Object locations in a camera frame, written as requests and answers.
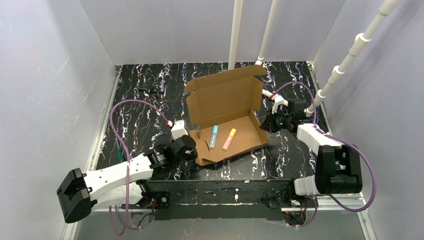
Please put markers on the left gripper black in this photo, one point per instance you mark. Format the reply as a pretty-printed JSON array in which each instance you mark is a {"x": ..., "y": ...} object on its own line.
[{"x": 191, "y": 151}]

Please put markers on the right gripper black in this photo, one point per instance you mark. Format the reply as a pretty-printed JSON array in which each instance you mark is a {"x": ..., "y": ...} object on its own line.
[{"x": 267, "y": 122}]

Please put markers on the yellow pink marker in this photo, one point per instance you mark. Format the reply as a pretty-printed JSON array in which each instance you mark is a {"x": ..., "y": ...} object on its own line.
[{"x": 229, "y": 139}]

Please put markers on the light blue tube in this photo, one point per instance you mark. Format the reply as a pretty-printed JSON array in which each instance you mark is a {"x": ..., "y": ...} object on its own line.
[{"x": 213, "y": 137}]

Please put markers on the brown cardboard box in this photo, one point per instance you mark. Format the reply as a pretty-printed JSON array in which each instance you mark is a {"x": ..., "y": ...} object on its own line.
[{"x": 228, "y": 99}]

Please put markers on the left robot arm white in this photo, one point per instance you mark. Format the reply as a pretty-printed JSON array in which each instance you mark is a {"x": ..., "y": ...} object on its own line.
[{"x": 80, "y": 193}]

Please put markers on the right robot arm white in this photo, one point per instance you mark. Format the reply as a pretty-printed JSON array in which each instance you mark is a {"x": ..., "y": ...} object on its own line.
[{"x": 337, "y": 167}]

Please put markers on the small black clip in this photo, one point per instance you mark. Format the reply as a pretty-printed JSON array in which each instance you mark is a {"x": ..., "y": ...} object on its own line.
[{"x": 155, "y": 90}]

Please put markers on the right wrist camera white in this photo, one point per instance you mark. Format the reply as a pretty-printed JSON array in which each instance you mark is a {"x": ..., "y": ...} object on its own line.
[{"x": 278, "y": 101}]

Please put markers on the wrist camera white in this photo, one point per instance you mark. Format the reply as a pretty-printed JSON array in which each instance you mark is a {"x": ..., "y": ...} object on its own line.
[
  {"x": 178, "y": 128},
  {"x": 278, "y": 101}
]

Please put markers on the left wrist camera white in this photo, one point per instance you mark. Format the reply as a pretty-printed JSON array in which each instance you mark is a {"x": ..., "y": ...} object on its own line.
[{"x": 178, "y": 128}]

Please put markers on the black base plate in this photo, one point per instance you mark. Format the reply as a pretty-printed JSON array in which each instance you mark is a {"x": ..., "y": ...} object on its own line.
[{"x": 219, "y": 199}]

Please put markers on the green handled tool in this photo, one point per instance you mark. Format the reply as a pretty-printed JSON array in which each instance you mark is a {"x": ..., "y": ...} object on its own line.
[{"x": 119, "y": 152}]

